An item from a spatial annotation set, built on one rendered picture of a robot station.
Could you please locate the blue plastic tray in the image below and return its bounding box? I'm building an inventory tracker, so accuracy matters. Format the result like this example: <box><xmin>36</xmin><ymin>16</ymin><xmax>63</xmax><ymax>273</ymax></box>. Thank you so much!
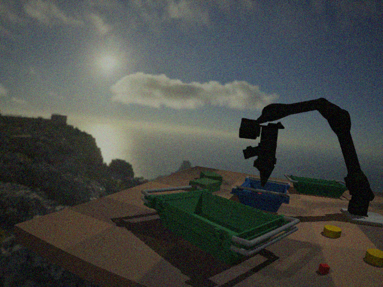
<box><xmin>230</xmin><ymin>178</ymin><xmax>290</xmax><ymax>212</ymax></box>

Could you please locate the yellow short cylinder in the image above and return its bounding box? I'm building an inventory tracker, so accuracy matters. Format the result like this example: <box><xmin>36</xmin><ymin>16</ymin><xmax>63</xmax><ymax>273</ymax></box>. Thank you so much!
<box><xmin>365</xmin><ymin>248</ymin><xmax>383</xmax><ymax>266</ymax></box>
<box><xmin>323</xmin><ymin>225</ymin><xmax>342</xmax><ymax>238</ymax></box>

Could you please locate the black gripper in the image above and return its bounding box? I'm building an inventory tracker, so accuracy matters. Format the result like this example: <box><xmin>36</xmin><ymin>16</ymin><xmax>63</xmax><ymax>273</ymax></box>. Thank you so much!
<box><xmin>254</xmin><ymin>140</ymin><xmax>277</xmax><ymax>187</ymax></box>

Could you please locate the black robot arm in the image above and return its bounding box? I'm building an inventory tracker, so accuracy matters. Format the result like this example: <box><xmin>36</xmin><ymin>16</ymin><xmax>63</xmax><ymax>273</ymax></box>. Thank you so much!
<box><xmin>239</xmin><ymin>97</ymin><xmax>375</xmax><ymax>217</ymax></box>

